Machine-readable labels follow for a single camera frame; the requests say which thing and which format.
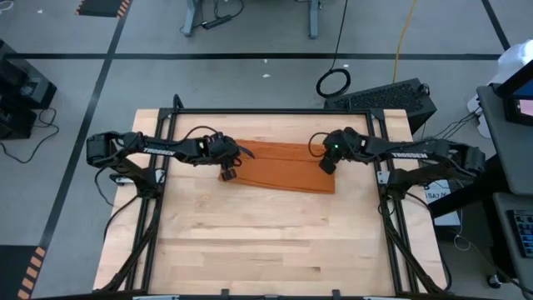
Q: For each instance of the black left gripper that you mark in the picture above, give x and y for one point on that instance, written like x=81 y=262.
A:
x=220 y=149

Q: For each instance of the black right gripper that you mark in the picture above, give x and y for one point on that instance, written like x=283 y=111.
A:
x=345 y=143

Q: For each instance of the orange towel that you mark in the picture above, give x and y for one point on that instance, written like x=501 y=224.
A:
x=283 y=171

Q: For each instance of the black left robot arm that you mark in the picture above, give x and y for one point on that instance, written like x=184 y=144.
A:
x=160 y=151

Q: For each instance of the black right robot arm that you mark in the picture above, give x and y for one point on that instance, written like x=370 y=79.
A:
x=408 y=155

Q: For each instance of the black perforated computer tower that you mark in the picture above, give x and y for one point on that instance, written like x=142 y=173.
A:
x=387 y=98

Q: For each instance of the white labelled box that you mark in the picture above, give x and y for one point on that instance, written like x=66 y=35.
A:
x=437 y=196

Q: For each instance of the grey desk leg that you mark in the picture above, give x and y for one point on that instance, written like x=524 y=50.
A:
x=191 y=16
x=313 y=21

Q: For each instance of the black power strip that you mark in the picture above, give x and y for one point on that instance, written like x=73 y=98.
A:
x=216 y=21

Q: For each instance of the grey side desk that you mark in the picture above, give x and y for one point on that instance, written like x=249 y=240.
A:
x=508 y=158

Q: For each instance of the black computer monitor with lit screen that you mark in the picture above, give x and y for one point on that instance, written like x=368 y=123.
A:
x=506 y=104

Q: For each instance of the white plastic object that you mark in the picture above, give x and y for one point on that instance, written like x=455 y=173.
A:
x=516 y=58

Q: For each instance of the black keyboard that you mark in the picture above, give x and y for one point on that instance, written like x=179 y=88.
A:
x=524 y=233

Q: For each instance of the hazard-striped black floor mat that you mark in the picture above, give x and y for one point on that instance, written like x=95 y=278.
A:
x=102 y=7
x=14 y=271

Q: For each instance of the black caster wheel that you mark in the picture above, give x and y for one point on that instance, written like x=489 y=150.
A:
x=494 y=281

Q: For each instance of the black equipment box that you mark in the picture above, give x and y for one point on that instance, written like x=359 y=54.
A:
x=21 y=83

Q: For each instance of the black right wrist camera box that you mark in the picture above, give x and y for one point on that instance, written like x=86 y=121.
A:
x=328 y=165

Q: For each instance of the black metal table frame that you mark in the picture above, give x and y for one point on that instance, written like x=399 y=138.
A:
x=270 y=111

